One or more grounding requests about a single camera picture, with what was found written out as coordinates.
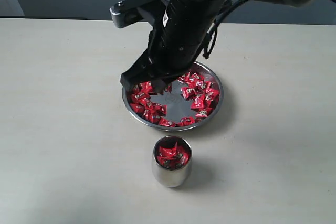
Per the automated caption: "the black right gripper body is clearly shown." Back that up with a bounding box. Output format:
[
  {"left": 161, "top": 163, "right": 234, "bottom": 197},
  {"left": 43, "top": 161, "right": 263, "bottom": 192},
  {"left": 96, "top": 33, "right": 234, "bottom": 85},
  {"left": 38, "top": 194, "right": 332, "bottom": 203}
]
[{"left": 141, "top": 0, "right": 225, "bottom": 80}]

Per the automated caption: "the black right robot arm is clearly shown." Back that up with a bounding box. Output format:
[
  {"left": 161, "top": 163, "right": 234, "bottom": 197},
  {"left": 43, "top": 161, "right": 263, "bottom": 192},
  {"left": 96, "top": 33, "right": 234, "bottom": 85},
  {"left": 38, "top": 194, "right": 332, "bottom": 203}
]
[{"left": 110, "top": 0, "right": 334, "bottom": 91}]

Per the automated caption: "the steel bowl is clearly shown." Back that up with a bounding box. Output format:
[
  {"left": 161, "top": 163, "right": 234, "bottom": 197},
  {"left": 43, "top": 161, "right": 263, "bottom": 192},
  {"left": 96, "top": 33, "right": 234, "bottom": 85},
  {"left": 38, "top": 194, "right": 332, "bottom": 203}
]
[{"left": 122, "top": 61, "right": 224, "bottom": 131}]

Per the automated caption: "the red candy in cup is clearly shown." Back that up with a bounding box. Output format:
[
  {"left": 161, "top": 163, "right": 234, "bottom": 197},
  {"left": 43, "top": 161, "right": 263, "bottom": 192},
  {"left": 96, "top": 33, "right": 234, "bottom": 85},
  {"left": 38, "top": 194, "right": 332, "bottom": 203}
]
[{"left": 156, "top": 142, "right": 190, "bottom": 170}]

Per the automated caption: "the steel cup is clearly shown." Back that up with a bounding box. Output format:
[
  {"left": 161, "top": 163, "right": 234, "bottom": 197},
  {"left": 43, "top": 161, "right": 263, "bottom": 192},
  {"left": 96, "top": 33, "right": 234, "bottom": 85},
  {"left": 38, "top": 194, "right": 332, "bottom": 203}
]
[{"left": 152, "top": 135, "right": 192, "bottom": 188}]

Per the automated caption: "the red wrapped candy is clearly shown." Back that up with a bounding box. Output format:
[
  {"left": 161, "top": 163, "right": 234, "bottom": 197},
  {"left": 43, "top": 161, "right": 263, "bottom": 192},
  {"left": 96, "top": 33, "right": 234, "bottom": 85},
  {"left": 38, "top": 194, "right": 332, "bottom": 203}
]
[
  {"left": 158, "top": 118, "right": 176, "bottom": 127},
  {"left": 204, "top": 88, "right": 220, "bottom": 106},
  {"left": 132, "top": 81, "right": 156, "bottom": 95},
  {"left": 195, "top": 107, "right": 213, "bottom": 120}
]

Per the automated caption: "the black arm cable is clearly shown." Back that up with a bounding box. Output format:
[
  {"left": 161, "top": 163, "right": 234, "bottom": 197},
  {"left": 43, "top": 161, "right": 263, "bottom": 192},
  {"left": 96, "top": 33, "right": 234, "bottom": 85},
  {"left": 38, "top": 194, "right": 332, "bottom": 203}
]
[{"left": 202, "top": 0, "right": 331, "bottom": 60}]

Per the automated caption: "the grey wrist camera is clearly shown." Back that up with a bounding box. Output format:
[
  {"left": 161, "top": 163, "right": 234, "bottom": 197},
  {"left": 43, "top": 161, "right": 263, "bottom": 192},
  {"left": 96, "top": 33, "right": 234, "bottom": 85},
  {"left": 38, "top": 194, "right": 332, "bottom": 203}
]
[{"left": 110, "top": 0, "right": 166, "bottom": 28}]

